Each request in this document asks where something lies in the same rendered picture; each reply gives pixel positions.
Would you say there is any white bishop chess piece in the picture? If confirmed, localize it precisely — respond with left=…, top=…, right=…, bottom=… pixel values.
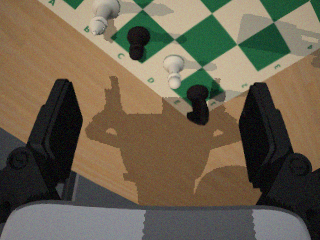
left=89, top=0, right=120, bottom=36

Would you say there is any green and cream chessboard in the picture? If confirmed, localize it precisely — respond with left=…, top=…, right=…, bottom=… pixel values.
left=38, top=0, right=320, bottom=117

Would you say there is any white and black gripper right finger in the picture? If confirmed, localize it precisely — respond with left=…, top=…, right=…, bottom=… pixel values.
left=239, top=82, right=320, bottom=240

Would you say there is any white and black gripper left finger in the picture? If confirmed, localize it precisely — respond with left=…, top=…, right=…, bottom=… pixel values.
left=0, top=79, right=83, bottom=224

